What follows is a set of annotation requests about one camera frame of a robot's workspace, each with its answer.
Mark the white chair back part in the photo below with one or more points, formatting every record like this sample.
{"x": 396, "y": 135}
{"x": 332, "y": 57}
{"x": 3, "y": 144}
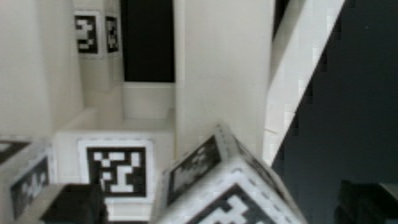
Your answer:
{"x": 247, "y": 44}

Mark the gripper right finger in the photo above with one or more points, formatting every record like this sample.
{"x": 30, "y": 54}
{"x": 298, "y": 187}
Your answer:
{"x": 366, "y": 203}

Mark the white chair leg with tag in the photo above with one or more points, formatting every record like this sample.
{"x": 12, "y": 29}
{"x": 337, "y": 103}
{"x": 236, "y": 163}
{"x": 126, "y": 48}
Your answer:
{"x": 97, "y": 43}

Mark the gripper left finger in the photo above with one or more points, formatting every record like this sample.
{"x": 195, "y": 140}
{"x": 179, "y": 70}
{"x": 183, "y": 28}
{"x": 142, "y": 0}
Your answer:
{"x": 76, "y": 207}

